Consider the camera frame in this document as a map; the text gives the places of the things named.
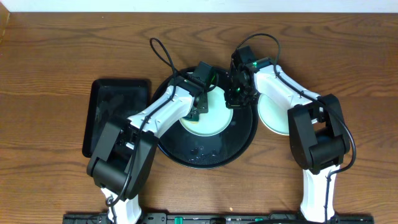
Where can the rectangular black water tray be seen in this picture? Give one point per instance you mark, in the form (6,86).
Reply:
(112,96)

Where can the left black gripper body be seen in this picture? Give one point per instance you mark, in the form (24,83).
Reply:
(199,104)

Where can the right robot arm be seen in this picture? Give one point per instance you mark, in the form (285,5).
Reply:
(318,135)

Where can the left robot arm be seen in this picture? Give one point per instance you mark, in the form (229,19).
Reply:
(123,156)

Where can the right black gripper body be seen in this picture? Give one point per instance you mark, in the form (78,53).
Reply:
(242,96)

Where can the round black tray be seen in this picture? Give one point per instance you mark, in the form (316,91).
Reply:
(207,152)

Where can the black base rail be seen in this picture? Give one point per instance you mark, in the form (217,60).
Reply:
(162,218)

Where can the light blue plate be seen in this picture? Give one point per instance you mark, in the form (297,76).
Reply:
(272,116)
(215,120)

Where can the green yellow sponge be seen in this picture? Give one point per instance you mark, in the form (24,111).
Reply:
(192,117)

